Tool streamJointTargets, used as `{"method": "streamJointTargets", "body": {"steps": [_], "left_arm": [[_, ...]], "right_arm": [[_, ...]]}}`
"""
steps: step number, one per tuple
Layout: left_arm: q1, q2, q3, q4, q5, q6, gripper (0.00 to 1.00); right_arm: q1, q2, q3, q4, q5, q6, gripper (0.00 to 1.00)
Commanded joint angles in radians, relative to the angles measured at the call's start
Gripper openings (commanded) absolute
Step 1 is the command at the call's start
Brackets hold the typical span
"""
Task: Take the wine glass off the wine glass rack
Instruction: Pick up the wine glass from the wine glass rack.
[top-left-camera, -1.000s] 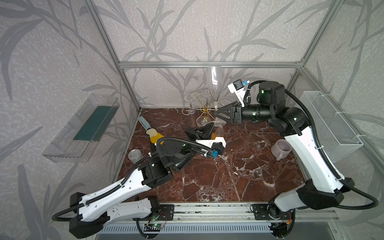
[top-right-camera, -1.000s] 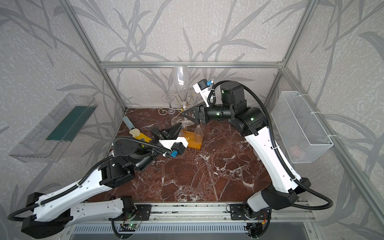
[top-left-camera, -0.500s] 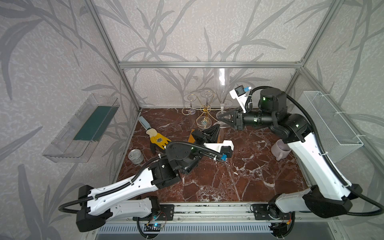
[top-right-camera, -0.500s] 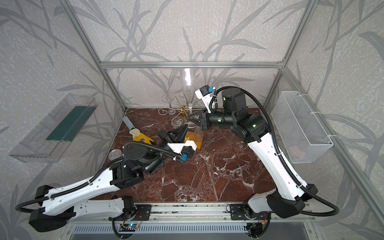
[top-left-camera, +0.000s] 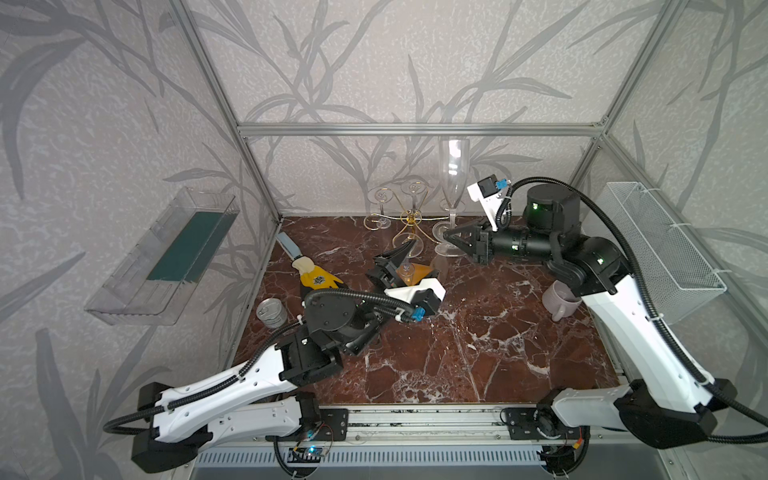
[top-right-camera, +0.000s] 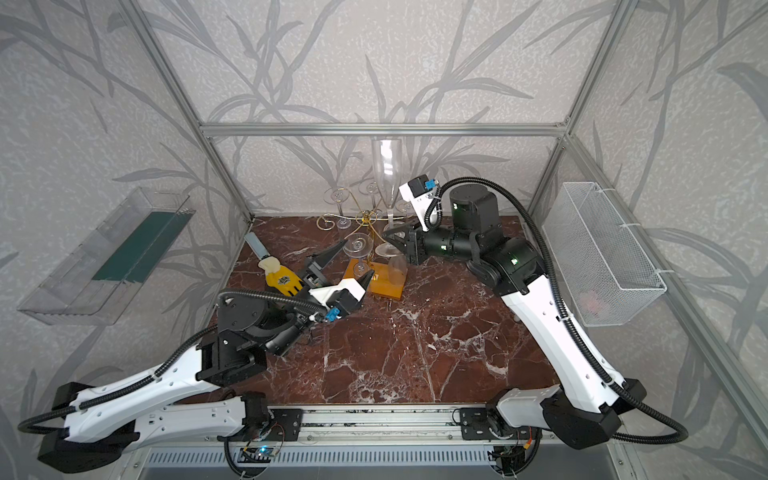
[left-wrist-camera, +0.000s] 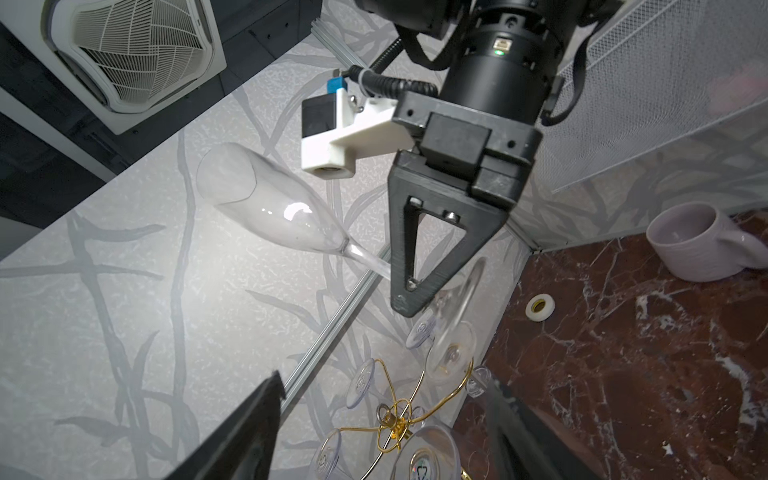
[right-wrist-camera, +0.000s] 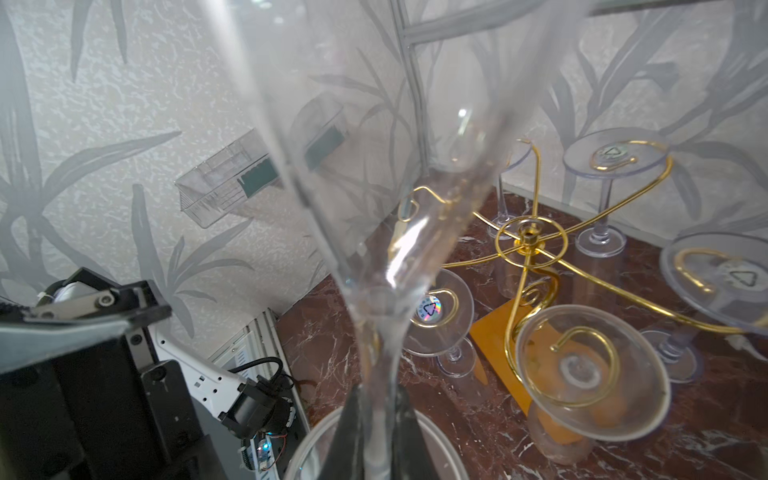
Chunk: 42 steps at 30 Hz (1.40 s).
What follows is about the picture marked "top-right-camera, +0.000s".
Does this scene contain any clear wine glass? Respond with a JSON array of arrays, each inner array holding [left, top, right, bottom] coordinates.
[[366, 181, 378, 211], [325, 187, 351, 231], [371, 137, 403, 237], [343, 232, 374, 278], [395, 199, 417, 219]]

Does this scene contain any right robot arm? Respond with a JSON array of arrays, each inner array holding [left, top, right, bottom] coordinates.
[[384, 175, 689, 450]]

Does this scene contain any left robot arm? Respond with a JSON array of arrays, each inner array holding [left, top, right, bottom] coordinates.
[[17, 238, 372, 474]]

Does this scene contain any yellow black work glove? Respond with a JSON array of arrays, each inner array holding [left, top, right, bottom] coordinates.
[[258, 256, 304, 297]]

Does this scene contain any pink item in basket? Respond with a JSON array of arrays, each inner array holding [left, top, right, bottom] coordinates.
[[578, 290, 610, 319]]

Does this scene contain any gold wire glass rack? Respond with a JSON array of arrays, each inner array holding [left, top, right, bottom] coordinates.
[[316, 187, 408, 300]]

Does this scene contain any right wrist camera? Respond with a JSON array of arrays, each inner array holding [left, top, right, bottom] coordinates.
[[399, 174, 437, 231]]

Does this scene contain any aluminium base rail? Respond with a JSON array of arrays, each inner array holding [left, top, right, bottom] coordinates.
[[122, 403, 631, 448]]

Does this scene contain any white wire basket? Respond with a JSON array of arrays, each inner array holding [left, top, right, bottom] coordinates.
[[543, 182, 667, 327]]

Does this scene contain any clear plastic wall shelf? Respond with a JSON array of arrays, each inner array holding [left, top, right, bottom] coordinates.
[[18, 187, 196, 326]]

